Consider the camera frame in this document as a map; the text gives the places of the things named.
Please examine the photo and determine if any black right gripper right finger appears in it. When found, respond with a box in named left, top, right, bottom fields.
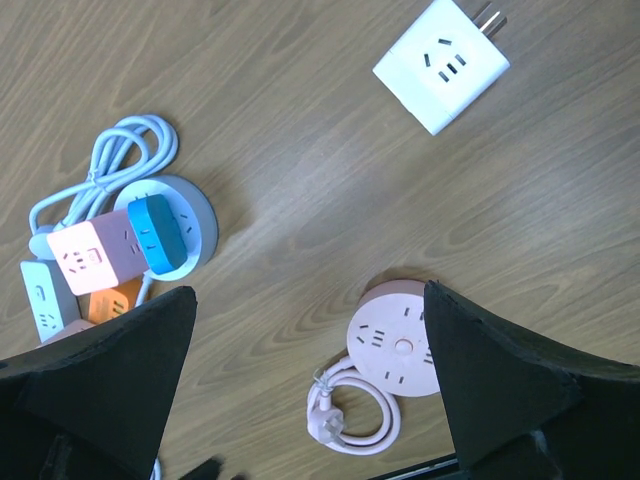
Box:
left=424, top=281, right=639, bottom=479

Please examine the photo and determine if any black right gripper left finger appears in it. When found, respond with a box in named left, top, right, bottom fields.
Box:
left=1, top=286, right=197, bottom=479

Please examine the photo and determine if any pink round power strip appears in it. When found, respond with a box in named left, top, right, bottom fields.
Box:
left=307, top=279, right=440, bottom=456

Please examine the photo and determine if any pink cube socket adapter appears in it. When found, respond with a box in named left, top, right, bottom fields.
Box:
left=46, top=209, right=148, bottom=296

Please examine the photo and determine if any blue socket adapter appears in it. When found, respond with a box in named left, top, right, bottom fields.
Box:
left=127, top=194, right=187, bottom=275

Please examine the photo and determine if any light blue round power strip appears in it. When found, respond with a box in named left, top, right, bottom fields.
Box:
left=28, top=114, right=219, bottom=305

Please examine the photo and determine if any white cube socket adapter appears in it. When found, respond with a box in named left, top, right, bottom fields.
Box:
left=373, top=0, right=510, bottom=135

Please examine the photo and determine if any orange power strip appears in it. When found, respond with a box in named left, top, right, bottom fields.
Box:
left=86, top=277, right=142, bottom=325

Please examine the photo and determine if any light blue flat adapter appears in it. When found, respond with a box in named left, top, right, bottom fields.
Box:
left=20, top=260, right=81, bottom=343

